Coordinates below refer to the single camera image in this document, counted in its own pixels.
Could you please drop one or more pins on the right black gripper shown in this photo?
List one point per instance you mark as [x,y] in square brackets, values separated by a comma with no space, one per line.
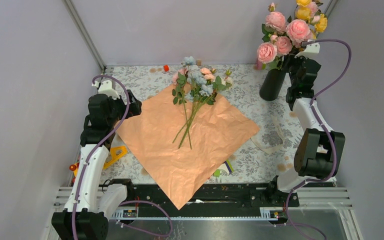
[289,59]

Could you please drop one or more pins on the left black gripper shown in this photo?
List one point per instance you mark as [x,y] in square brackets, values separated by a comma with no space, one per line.
[134,105]

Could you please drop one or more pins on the pink rose stem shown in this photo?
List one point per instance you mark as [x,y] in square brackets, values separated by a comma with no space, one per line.
[299,31]

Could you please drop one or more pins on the yellow rose stem bunch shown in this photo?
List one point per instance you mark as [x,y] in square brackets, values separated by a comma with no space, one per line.
[310,12]

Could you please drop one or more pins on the colourful flower bouquet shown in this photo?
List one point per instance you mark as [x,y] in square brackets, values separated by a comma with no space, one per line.
[195,87]

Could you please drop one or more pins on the peach wrapping paper sheet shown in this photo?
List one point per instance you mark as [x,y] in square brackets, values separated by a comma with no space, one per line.
[179,157]

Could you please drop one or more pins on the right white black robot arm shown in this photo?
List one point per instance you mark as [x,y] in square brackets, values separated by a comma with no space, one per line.
[319,152]

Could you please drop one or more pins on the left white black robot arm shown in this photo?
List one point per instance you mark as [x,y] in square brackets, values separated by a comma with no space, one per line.
[84,216]

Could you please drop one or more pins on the black vase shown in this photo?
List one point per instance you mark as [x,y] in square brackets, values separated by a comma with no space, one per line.
[272,84]

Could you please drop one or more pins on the pink rose stems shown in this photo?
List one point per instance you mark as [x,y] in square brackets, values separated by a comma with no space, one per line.
[275,42]

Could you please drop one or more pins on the pink yellow green toy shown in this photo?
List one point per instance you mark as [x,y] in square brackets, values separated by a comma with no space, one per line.
[259,65]

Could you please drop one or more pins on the red yellow toy truck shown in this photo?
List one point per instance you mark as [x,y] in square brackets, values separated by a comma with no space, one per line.
[115,153]

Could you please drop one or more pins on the small red cube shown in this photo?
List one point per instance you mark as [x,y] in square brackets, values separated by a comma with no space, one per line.
[166,68]

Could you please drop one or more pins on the small green toy cube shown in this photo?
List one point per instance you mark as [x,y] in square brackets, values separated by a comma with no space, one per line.
[216,173]

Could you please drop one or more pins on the white purple toy block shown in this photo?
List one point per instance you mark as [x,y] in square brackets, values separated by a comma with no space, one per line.
[222,167]

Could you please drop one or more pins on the green long toy block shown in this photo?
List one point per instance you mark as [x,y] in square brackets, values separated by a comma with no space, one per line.
[229,167]

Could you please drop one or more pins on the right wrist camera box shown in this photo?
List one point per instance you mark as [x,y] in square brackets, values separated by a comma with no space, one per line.
[310,50]

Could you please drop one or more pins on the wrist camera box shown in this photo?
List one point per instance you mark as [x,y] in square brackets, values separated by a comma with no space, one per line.
[310,50]
[107,87]

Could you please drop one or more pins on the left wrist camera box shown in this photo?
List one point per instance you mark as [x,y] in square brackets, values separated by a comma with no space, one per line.
[107,87]

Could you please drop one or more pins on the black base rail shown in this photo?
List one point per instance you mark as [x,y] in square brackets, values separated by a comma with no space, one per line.
[211,202]

